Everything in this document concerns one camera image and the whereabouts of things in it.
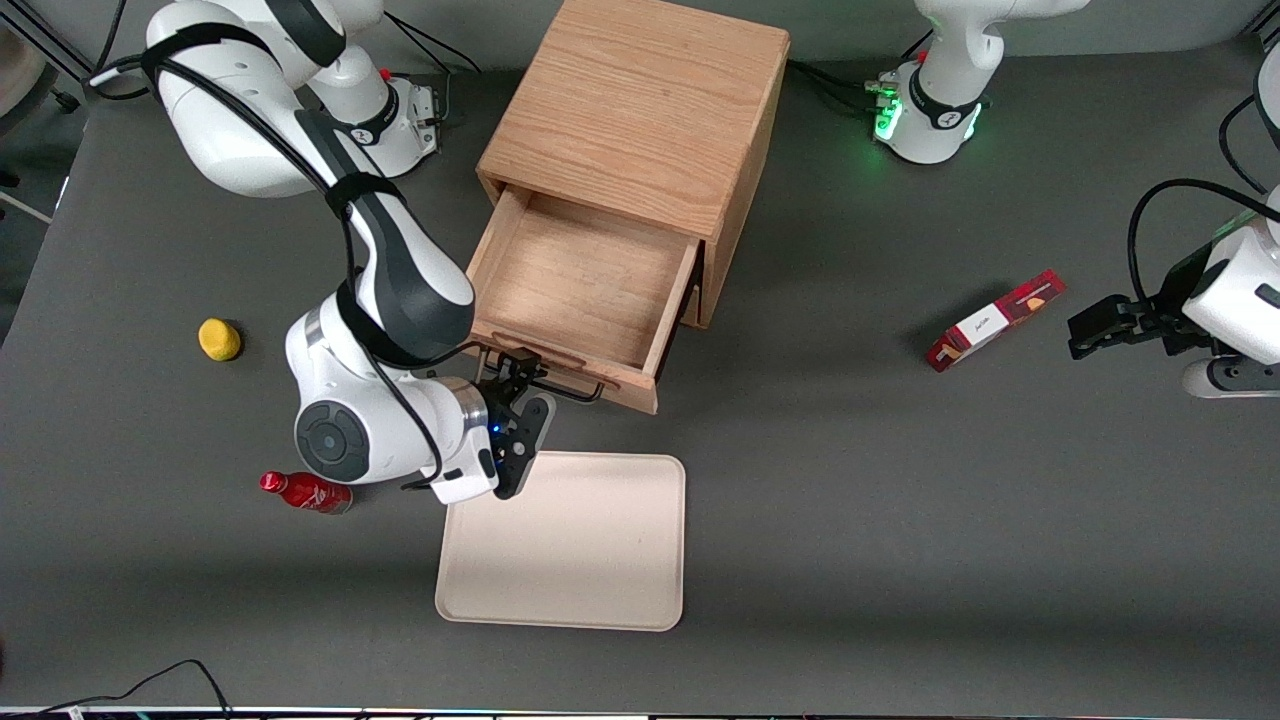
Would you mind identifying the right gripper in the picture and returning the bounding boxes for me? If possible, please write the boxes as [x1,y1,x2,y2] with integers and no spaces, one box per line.
[431,349,549,505]

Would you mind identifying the beige plastic tray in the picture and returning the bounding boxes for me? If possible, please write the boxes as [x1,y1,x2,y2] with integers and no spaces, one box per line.
[434,451,688,633]

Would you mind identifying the red and white box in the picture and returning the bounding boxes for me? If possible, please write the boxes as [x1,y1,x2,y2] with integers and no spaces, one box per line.
[925,268,1068,374]

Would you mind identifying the black base cables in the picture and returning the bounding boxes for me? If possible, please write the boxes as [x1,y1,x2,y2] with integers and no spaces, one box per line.
[385,12,483,126]
[785,28,936,117]

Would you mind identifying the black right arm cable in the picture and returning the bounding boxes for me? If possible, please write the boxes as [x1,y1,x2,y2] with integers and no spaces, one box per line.
[88,28,446,491]

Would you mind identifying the black cable on table edge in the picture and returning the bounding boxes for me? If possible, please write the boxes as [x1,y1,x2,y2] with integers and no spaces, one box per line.
[30,658,233,720]

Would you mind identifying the red bottle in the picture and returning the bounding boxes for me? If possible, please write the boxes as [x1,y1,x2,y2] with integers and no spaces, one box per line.
[259,470,354,517]

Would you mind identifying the aluminium frame rail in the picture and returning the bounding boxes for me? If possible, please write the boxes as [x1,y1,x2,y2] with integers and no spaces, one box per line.
[18,0,103,81]

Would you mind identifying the black metal drawer handle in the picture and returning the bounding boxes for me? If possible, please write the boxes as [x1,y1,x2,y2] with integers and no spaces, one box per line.
[478,345,607,404]

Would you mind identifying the black left base cables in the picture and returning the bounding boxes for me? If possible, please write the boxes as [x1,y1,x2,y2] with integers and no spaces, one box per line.
[785,28,936,117]

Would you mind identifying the yellow lemon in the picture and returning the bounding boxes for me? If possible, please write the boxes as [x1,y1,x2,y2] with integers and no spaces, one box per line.
[197,317,243,363]

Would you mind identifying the wooden drawer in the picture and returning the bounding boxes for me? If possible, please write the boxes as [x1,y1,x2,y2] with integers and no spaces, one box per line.
[465,187,702,415]

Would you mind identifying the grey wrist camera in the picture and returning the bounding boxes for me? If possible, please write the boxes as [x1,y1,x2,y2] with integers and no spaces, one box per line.
[521,391,558,454]
[1182,357,1280,400]

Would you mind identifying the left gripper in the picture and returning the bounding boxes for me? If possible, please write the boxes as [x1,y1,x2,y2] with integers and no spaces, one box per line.
[1067,215,1280,367]

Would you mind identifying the wooden drawer cabinet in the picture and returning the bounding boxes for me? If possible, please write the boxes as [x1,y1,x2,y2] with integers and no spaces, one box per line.
[474,0,791,331]

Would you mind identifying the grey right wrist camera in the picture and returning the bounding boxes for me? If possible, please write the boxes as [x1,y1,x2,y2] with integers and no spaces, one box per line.
[521,391,558,454]

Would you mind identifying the black right base cables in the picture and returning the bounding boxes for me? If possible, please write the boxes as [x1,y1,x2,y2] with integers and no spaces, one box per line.
[385,12,483,126]

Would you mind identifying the black left wrist camera cable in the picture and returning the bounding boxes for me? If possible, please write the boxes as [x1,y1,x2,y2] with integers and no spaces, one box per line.
[1127,94,1280,303]

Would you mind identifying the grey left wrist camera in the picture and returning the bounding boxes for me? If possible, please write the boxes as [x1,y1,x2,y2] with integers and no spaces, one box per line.
[1182,357,1280,400]

